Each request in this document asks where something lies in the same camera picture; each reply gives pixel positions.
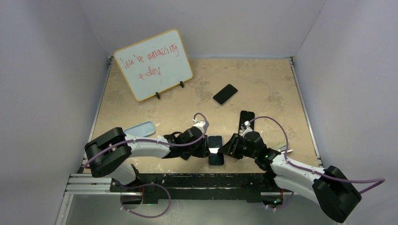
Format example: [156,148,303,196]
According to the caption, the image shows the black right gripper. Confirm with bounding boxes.
[217,134,257,160]

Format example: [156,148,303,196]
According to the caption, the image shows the lavender phone case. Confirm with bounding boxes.
[207,135,225,166]

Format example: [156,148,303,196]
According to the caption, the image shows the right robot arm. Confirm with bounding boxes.
[218,131,362,223]

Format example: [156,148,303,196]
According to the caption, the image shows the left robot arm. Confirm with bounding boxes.
[83,121,210,192]

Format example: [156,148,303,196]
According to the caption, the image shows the black phone with white sticker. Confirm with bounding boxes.
[179,152,192,160]

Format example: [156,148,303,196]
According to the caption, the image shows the black phone case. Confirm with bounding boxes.
[238,110,255,133]

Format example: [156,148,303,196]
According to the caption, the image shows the light blue phone case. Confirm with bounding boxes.
[124,121,156,137]

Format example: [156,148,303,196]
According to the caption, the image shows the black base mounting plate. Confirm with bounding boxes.
[110,173,289,207]

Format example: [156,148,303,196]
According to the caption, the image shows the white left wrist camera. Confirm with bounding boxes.
[193,119,208,133]

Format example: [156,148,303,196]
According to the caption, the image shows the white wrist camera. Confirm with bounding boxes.
[241,121,252,136]
[193,119,208,133]

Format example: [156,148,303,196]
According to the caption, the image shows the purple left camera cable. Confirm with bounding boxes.
[83,112,210,169]

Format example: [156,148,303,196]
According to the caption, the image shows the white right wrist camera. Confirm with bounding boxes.
[241,121,252,136]

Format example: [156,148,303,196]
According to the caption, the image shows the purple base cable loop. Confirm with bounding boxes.
[120,182,172,218]

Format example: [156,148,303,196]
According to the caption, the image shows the white board with yellow frame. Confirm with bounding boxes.
[113,29,193,102]

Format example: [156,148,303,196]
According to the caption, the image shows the aluminium frame rail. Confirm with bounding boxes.
[65,173,111,195]

